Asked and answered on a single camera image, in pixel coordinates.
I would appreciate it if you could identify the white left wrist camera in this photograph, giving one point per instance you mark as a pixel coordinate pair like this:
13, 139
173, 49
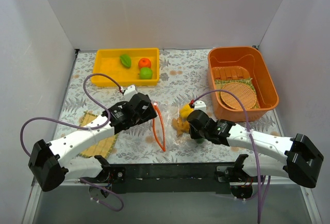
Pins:
130, 92

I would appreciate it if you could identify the round woven bamboo basket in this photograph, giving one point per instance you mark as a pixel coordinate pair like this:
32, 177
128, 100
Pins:
242, 91

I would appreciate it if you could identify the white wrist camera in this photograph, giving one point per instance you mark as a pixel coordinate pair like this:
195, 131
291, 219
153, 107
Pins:
200, 105
130, 92

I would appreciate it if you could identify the light green fake apple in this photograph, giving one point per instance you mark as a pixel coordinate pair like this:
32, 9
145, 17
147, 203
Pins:
146, 73

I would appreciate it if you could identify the yellow plastic tray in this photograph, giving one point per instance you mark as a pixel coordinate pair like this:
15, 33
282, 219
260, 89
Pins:
107, 62

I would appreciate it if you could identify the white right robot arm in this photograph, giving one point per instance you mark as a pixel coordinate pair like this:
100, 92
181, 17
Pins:
295, 158

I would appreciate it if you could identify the yellow fake lemon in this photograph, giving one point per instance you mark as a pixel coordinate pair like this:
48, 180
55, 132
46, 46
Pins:
185, 111

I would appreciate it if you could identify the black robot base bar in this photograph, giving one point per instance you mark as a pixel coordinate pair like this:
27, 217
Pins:
173, 177

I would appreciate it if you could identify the green fake pepper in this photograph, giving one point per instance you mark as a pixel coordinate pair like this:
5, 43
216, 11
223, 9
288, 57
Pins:
125, 60

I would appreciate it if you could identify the green bamboo mat in tub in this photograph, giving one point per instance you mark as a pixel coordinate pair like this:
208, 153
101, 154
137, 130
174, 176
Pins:
219, 84

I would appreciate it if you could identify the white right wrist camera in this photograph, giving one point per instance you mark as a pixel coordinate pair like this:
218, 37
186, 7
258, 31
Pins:
200, 105

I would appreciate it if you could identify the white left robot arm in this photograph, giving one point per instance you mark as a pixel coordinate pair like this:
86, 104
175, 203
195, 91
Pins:
56, 161

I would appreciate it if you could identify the square bamboo mat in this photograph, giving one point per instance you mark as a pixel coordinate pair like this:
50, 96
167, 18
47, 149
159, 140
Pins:
103, 147

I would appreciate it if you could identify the orange fake tangerine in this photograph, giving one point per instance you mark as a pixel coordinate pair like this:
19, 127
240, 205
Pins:
144, 63

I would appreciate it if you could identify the orange plastic tub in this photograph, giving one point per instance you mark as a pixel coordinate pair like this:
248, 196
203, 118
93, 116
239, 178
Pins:
250, 59

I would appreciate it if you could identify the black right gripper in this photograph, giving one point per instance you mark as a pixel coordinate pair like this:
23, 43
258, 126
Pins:
194, 133

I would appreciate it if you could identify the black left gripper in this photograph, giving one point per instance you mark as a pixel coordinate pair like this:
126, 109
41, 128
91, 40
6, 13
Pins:
148, 109

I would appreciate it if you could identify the clear zip top bag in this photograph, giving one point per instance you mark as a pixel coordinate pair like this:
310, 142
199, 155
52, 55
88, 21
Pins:
163, 134

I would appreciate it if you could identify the dark green fake avocado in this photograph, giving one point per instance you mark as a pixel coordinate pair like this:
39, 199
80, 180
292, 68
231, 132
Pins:
199, 141

